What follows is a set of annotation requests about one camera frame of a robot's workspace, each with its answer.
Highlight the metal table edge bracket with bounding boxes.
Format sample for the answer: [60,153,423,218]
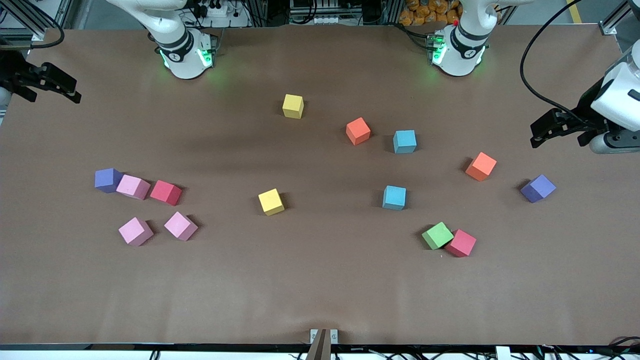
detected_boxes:
[306,328,339,360]

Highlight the green foam block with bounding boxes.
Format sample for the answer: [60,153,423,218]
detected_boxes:
[421,222,455,251]

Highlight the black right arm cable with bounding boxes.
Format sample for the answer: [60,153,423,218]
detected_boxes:
[0,0,66,51]

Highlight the bag of orange fruit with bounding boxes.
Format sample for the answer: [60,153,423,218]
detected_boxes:
[399,0,462,27]

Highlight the equipment rack with cables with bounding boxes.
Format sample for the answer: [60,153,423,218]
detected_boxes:
[289,0,351,26]

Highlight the orange foam block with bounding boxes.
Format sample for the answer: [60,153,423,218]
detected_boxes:
[346,117,372,146]
[465,152,498,182]

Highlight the purple foam block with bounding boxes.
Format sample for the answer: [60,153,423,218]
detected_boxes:
[94,168,124,194]
[520,174,557,204]

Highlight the white power strip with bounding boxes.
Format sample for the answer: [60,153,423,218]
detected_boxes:
[192,0,251,28]

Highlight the blue foam block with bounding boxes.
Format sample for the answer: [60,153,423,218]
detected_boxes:
[382,185,407,211]
[393,130,418,154]

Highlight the red foam block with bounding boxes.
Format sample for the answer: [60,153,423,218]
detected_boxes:
[445,229,477,258]
[150,180,183,207]

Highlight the aluminium frame profile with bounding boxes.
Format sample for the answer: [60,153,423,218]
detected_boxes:
[600,0,640,37]
[0,0,76,42]

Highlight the yellow foam block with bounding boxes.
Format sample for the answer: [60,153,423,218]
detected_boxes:
[282,94,305,120]
[258,188,285,217]

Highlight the bundle of floor cables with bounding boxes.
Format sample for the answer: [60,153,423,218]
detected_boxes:
[530,337,640,360]

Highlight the pink foam block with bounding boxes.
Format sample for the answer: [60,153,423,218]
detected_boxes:
[116,174,151,201]
[118,217,154,247]
[164,211,199,242]

